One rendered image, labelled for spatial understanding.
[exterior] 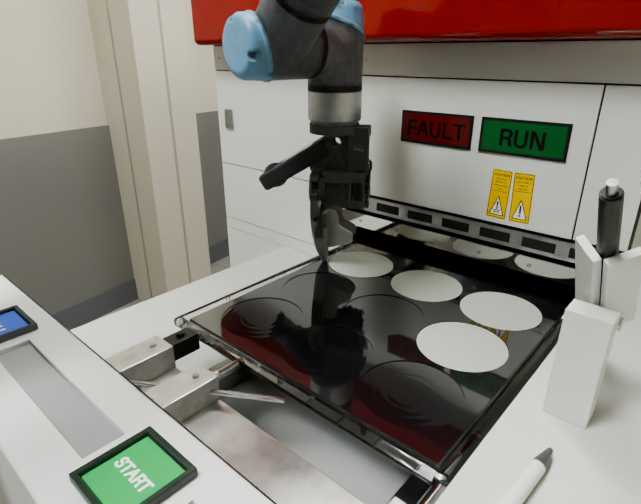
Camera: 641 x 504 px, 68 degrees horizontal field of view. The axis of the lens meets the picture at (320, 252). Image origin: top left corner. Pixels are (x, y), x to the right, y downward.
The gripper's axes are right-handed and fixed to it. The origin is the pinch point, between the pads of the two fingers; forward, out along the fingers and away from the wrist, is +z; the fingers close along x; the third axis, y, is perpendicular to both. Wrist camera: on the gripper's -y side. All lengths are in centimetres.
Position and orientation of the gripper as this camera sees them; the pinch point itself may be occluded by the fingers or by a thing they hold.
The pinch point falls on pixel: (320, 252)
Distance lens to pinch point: 75.8
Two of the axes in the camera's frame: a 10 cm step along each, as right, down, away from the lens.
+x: 2.1, -3.8, 9.0
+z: 0.0, 9.2, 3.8
